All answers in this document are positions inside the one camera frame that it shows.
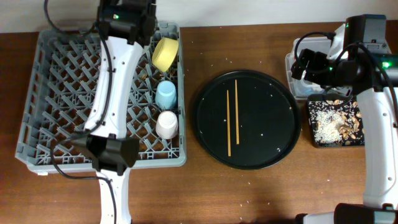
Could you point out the wooden chopstick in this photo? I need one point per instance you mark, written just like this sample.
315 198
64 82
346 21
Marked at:
228 124
236 112

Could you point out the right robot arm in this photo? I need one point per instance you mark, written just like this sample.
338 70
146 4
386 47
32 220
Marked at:
358 57

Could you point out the food scraps pile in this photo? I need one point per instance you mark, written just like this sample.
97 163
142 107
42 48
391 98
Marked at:
335 123

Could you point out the yellow bowl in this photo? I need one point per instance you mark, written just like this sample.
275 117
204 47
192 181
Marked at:
165 53

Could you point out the black rectangular tray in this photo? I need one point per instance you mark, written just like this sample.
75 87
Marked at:
335 124

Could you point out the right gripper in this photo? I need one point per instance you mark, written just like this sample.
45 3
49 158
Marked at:
315 59

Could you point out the grey dishwasher rack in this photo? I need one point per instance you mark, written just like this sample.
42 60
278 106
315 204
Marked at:
61 94

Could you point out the clear plastic waste bin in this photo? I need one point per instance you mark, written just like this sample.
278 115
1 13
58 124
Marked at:
302 89

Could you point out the white paper cup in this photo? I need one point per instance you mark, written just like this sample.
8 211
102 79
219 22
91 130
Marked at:
167 125

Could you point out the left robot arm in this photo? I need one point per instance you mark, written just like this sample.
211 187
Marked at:
125 28

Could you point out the light blue plastic cup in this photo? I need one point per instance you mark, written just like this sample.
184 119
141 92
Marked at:
166 95

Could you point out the round black tray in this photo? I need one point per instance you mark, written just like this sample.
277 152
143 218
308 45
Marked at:
269 120

